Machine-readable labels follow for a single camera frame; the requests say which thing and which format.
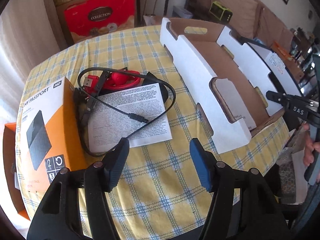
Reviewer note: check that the brown cardboard tray box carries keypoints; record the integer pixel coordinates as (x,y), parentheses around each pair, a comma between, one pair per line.
(203,52)

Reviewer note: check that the white papers in tray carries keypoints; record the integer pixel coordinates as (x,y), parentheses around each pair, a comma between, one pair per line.
(234,102)

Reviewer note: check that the brown sofa cushion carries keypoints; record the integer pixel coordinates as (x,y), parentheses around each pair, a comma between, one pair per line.
(245,17)

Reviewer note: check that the black and white storage box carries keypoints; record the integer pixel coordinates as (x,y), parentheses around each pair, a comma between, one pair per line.
(280,75)

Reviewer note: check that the white printed paper sheet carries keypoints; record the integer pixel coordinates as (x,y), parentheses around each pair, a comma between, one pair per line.
(137,114)

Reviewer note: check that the red collection gift bag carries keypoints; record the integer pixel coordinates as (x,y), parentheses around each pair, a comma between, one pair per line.
(98,17)

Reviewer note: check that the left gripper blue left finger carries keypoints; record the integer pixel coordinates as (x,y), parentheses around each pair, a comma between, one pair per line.
(114,163)

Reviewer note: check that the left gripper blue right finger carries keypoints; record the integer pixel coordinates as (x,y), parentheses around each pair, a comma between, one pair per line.
(205,165)

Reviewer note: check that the orange WD passport box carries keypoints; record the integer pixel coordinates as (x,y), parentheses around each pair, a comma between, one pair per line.
(47,140)

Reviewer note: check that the person right hand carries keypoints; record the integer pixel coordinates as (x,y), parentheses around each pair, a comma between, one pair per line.
(310,146)

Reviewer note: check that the yellow plaid tablecloth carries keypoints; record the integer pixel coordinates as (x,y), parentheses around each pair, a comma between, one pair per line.
(159,195)

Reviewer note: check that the green cube clock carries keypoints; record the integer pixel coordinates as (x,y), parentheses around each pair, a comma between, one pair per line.
(221,12)

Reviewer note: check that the orange small carton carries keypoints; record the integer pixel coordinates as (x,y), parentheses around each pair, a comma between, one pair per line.
(282,52)

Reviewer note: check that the orange box lid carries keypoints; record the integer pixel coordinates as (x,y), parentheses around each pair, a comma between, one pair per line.
(10,169)

